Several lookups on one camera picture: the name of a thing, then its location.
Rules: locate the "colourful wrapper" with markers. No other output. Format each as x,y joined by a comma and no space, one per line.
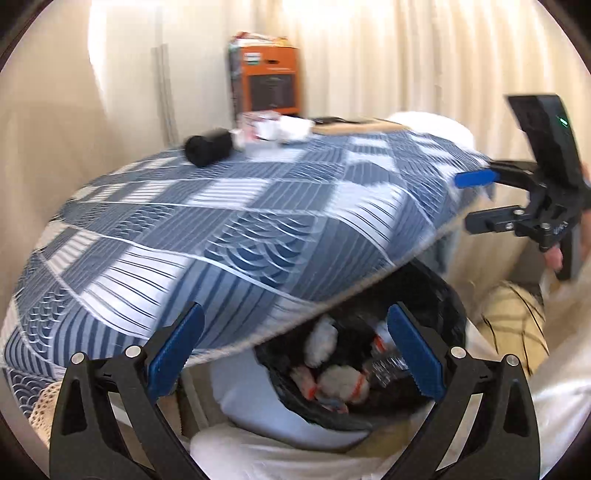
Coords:
307,383

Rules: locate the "crumpled white tissue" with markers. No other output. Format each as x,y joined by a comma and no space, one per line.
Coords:
293,128

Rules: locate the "small white orange-trimmed sock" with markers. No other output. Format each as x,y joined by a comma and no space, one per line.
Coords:
321,341

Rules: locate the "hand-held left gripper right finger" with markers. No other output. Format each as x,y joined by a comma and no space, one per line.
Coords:
415,350

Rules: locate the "black rolled sock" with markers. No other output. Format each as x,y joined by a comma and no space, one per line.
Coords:
207,147

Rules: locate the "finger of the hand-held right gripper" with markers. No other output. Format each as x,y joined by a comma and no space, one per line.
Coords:
475,178
489,220

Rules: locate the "clutter pile on box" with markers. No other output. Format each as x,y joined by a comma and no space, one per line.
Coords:
258,40

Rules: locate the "orange cardboard box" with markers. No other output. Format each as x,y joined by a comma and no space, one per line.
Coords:
272,81

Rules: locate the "large white orange-trimmed sock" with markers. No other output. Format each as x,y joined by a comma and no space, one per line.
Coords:
341,384

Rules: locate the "cream curtain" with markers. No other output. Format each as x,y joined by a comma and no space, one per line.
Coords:
392,55

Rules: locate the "wooden cutting board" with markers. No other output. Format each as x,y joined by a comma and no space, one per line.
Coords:
364,127

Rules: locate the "blue patterned tablecloth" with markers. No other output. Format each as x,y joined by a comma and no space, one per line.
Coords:
207,221

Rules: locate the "white wardrobe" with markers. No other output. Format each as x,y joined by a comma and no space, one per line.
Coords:
138,92

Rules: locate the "black knife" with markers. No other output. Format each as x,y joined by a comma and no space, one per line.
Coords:
337,120

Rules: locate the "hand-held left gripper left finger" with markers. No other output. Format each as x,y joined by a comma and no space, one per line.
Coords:
178,348

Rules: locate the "person's right hand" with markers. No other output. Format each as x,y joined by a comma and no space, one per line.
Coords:
554,259

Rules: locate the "bin with black bag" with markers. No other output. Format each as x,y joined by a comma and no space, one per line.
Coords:
429,295

